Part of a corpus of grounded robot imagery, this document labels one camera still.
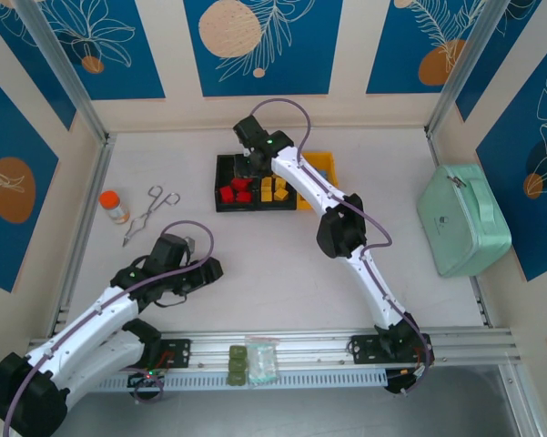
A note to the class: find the aluminium mounting rail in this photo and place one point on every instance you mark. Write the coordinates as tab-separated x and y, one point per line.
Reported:
300	348

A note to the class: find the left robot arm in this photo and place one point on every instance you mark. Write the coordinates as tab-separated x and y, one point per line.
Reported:
82	328

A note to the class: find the yellow plastic bin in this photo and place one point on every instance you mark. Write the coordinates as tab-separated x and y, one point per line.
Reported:
323	159

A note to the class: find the metal tongs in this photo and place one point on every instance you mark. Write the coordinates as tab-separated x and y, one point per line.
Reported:
156	207

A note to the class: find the olive green block strip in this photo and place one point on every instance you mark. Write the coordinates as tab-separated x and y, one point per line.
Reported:
237	366

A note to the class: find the aluminium frame post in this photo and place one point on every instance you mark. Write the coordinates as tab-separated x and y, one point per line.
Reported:
66	68
465	68

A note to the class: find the clear plastic bag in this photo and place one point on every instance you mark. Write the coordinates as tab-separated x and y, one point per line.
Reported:
261	364

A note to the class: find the black plastic bin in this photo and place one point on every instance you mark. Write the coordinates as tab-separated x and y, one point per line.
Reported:
277	206
223	168

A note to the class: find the yellow lego brick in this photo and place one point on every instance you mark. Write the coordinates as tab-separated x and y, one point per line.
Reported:
266	196
280	182
280	194
267	183

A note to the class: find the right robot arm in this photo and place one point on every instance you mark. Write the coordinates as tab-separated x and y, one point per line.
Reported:
300	177

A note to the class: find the mint green zip case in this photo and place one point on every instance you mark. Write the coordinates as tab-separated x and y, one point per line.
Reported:
473	227

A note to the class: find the long blue lego brick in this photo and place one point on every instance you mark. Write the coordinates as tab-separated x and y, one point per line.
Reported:
322	174

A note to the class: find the red lego brick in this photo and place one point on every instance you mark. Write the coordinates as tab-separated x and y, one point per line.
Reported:
227	195
245	197
240	184

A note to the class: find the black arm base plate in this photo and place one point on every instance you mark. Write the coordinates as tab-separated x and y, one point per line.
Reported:
177	352
364	348

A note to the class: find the black electronics module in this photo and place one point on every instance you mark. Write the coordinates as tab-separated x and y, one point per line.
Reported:
136	381
398	387

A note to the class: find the orange capped bottle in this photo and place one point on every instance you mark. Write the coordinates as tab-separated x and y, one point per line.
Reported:
114	207

